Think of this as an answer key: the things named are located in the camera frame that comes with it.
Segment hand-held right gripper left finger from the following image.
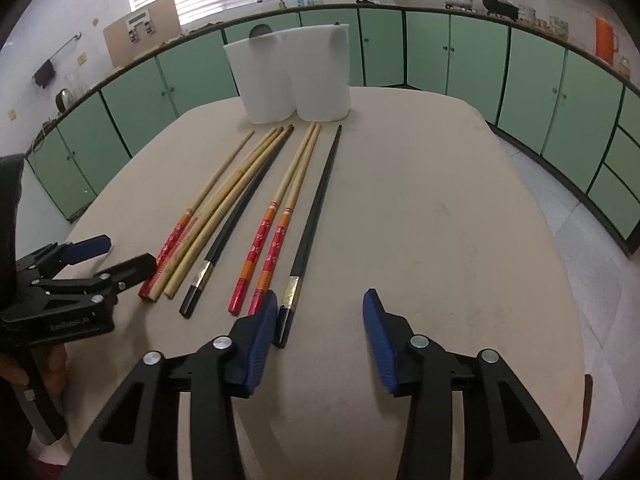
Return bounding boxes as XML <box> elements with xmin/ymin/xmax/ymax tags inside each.
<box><xmin>60</xmin><ymin>289</ymin><xmax>279</xmax><ymax>480</ymax></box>

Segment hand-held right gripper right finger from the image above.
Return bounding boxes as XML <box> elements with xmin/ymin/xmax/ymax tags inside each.
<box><xmin>362</xmin><ymin>288</ymin><xmax>583</xmax><ymax>480</ymax></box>

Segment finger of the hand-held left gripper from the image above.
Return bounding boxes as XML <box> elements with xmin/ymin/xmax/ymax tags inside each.
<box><xmin>37</xmin><ymin>253</ymin><xmax>159</xmax><ymax>307</ymax></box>
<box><xmin>14</xmin><ymin>234</ymin><xmax>112</xmax><ymax>278</ymax></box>

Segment plain wooden chopstick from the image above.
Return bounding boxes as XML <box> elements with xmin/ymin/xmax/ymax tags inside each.
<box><xmin>164</xmin><ymin>126</ymin><xmax>285</xmax><ymax>300</ymax></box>
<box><xmin>151</xmin><ymin>127</ymin><xmax>277</xmax><ymax>302</ymax></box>

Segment red-handled wooden chopstick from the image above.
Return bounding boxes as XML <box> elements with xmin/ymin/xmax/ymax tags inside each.
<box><xmin>248</xmin><ymin>122</ymin><xmax>322</xmax><ymax>316</ymax></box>
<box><xmin>228</xmin><ymin>121</ymin><xmax>317</xmax><ymax>317</ymax></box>
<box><xmin>139</xmin><ymin>129</ymin><xmax>256</xmax><ymax>304</ymax></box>

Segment black chopstick with gold band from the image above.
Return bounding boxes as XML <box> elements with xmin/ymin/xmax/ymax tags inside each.
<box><xmin>179</xmin><ymin>125</ymin><xmax>296</xmax><ymax>320</ymax></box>
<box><xmin>272</xmin><ymin>125</ymin><xmax>344</xmax><ymax>350</ymax></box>

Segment white plastic utensil holder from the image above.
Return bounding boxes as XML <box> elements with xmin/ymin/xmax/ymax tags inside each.
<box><xmin>281</xmin><ymin>23</ymin><xmax>352</xmax><ymax>122</ymax></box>
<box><xmin>222</xmin><ymin>34</ymin><xmax>294</xmax><ymax>125</ymax></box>

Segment person's left hand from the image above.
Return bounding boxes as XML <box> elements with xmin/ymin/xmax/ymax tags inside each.
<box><xmin>0</xmin><ymin>345</ymin><xmax>69</xmax><ymax>398</ymax></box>

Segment black hanging cloth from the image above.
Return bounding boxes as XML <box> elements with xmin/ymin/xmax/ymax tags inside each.
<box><xmin>32</xmin><ymin>59</ymin><xmax>57</xmax><ymax>89</ymax></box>

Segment brown cardboard box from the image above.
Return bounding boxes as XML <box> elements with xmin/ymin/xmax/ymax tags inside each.
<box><xmin>102</xmin><ymin>0</ymin><xmax>182</xmax><ymax>68</ymax></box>

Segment green kitchen base cabinets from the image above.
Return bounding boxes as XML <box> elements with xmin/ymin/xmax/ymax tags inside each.
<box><xmin>25</xmin><ymin>2</ymin><xmax>640</xmax><ymax>256</ymax></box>

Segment black wok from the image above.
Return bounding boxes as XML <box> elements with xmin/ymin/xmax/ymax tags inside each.
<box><xmin>481</xmin><ymin>0</ymin><xmax>521</xmax><ymax>19</ymax></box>

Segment orange thermos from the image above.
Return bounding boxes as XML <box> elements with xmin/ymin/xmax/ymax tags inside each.
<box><xmin>594</xmin><ymin>14</ymin><xmax>621</xmax><ymax>63</ymax></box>

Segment metal towel rail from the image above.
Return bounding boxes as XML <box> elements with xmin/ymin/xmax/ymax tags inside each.
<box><xmin>37</xmin><ymin>32</ymin><xmax>82</xmax><ymax>74</ymax></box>

